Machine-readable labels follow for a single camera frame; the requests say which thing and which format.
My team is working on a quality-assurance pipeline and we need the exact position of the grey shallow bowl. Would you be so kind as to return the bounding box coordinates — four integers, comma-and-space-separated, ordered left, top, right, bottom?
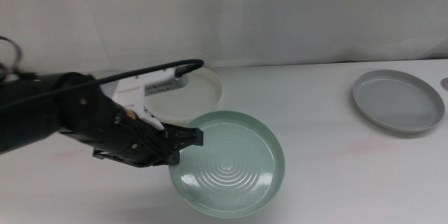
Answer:
352, 69, 446, 134

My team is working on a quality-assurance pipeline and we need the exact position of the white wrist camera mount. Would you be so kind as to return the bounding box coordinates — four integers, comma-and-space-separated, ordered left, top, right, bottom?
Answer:
111, 68, 190, 131

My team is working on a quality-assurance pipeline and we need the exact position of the cream white shallow bowl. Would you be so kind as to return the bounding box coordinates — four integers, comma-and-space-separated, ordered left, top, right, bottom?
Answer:
143, 66, 224, 126

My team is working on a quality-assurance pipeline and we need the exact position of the black camera cable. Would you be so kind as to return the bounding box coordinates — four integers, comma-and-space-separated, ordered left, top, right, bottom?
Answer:
0, 59, 205, 112

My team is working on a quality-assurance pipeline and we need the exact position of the pale green shallow bowl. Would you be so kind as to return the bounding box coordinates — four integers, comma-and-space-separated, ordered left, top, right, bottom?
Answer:
168, 110, 286, 219

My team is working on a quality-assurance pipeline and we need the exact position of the white backdrop curtain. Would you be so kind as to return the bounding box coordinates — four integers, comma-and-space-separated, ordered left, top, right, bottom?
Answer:
0, 0, 448, 75

